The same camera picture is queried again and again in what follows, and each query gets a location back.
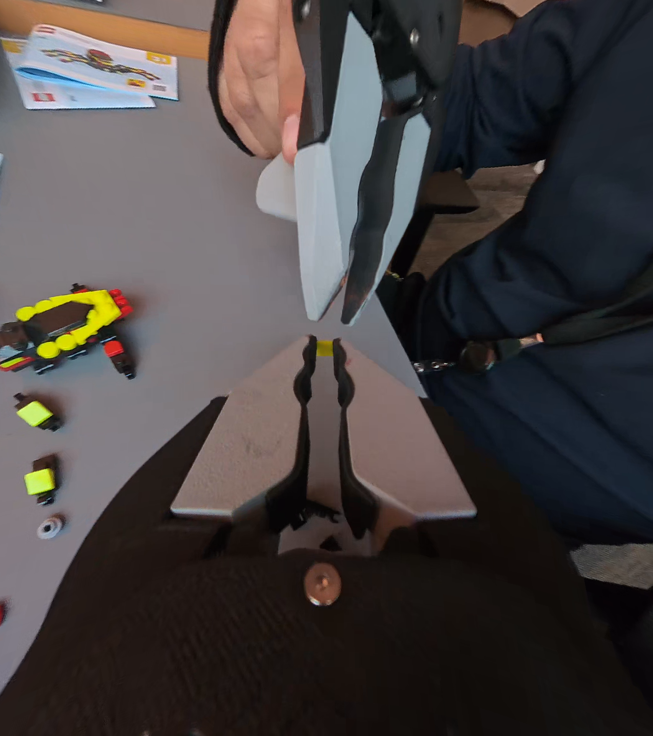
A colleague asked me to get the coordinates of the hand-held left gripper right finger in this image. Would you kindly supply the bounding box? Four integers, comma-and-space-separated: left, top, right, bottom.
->
332, 338, 477, 540

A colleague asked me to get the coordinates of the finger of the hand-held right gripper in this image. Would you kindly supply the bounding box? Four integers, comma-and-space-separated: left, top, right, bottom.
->
293, 11, 385, 322
340, 112, 432, 326

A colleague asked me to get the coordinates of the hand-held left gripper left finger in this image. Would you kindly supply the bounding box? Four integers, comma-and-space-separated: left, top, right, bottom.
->
171, 335, 318, 532

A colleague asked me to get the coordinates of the person's right forearm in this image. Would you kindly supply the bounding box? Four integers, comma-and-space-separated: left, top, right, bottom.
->
433, 0, 653, 180

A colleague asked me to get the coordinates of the yellow black lego subassembly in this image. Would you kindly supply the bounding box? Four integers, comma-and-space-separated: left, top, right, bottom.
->
13, 392, 63, 432
24, 453, 60, 507

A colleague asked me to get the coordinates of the yellow black red lego model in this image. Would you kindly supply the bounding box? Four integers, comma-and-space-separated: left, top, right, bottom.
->
0, 283, 137, 381

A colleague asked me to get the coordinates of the person's right hand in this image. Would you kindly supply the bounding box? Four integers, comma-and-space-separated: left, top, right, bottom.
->
219, 0, 305, 166

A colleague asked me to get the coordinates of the closed instruction booklet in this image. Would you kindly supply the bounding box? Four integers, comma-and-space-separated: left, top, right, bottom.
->
0, 36, 156, 110
15, 24, 180, 102

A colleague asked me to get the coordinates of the black strap with buckle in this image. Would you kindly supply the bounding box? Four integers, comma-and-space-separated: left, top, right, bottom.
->
411, 227, 653, 376

